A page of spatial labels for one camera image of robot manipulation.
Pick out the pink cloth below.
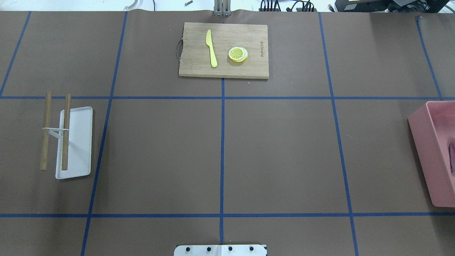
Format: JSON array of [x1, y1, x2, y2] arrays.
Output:
[[448, 140, 455, 174]]

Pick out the yellow plastic knife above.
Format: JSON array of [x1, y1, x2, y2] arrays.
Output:
[[205, 29, 218, 68]]

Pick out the yellow lemon slices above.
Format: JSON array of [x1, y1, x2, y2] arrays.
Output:
[[228, 47, 248, 63]]

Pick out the wooden cutting board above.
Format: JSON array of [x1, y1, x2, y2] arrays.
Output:
[[178, 22, 269, 80]]

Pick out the white rectangular tray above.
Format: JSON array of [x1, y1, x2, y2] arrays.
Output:
[[55, 106, 93, 180]]

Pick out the wooden chopstick on tray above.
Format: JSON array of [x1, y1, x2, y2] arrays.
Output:
[[61, 94, 71, 171]]

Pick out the wooden chopstick beside tray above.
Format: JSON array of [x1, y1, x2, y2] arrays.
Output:
[[39, 91, 52, 171]]

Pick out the pink plastic bin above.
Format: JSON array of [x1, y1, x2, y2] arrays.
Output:
[[408, 101, 455, 208]]

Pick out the aluminium frame post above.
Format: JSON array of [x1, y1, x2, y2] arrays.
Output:
[[214, 0, 232, 16]]

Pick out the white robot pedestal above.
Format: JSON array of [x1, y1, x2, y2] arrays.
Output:
[[173, 244, 268, 256]]

